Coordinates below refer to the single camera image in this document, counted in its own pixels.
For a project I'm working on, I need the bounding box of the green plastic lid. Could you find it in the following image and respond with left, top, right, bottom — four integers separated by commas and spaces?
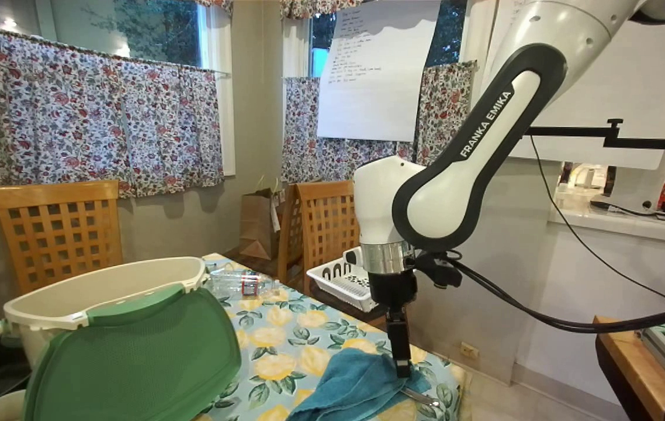
23, 282, 243, 421

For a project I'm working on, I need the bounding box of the white handwritten paper sheet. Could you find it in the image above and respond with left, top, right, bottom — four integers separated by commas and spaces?
316, 0, 444, 143

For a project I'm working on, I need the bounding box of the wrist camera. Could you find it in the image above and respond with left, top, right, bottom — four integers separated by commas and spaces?
414, 251, 463, 289

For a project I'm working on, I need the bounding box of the blue towel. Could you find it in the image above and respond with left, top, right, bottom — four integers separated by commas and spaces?
286, 348, 433, 421

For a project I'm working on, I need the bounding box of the black cable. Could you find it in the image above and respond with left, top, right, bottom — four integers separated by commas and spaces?
528, 134, 665, 306

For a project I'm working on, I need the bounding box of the black stand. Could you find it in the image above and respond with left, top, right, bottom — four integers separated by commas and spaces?
522, 118, 665, 152

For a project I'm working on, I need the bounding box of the white dish rack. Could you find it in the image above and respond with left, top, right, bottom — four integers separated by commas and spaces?
306, 246, 378, 313

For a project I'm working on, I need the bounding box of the floral curtain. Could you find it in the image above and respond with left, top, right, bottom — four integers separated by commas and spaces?
281, 61, 477, 185
0, 18, 226, 212

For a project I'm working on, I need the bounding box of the lemon print tablecloth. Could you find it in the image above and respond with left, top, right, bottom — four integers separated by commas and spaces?
0, 253, 469, 421

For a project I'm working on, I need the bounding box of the floral valance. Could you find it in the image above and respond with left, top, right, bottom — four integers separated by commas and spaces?
279, 0, 363, 20
195, 0, 234, 16

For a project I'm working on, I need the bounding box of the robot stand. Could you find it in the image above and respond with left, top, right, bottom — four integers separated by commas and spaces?
594, 315, 665, 421

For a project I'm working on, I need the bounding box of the wooden lattice chair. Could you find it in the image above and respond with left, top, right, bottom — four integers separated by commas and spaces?
295, 180, 362, 295
0, 180, 124, 295
276, 184, 304, 285

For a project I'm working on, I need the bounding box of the clear plastic bottle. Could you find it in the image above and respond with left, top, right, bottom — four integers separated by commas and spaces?
206, 268, 278, 301

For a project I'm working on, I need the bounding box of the brown paper bag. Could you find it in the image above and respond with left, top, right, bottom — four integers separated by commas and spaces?
238, 187, 284, 261

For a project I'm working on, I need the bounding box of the white plastic bin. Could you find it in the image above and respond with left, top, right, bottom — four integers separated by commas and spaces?
0, 256, 211, 370

